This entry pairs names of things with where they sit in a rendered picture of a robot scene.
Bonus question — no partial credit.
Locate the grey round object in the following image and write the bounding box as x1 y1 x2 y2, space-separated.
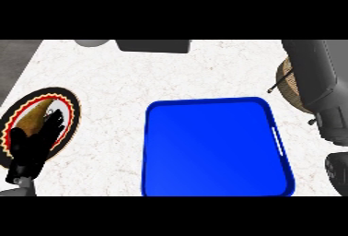
74 39 114 48

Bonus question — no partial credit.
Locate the black rimmed patterned plate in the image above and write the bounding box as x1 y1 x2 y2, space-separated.
0 87 83 170

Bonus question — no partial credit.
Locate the dark grey box appliance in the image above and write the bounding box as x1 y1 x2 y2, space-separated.
114 39 192 54

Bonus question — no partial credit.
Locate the wicker tiered basket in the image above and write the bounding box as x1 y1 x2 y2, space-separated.
267 56 320 126

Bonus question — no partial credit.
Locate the blue plastic tray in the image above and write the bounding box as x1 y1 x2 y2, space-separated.
140 96 297 197

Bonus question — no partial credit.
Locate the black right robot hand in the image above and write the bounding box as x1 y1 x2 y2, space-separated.
323 151 348 197

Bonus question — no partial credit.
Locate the yellow brown squash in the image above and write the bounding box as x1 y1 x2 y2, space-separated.
17 98 58 138

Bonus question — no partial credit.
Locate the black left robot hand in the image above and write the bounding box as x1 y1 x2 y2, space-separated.
5 108 67 186

